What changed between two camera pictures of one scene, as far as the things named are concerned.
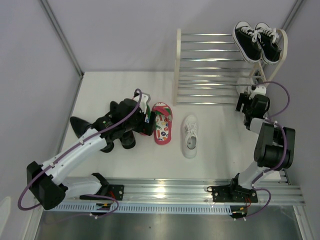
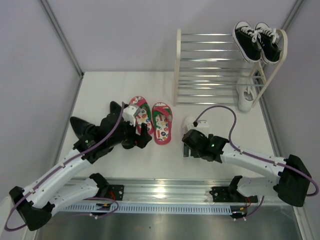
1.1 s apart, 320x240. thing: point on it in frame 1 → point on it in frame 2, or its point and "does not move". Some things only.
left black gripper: (147, 128) → (140, 140)
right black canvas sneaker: (268, 38) does not move
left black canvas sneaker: (247, 41) does not move
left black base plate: (116, 191) does not move
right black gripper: (243, 99) → (186, 150)
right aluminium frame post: (294, 11) does not move
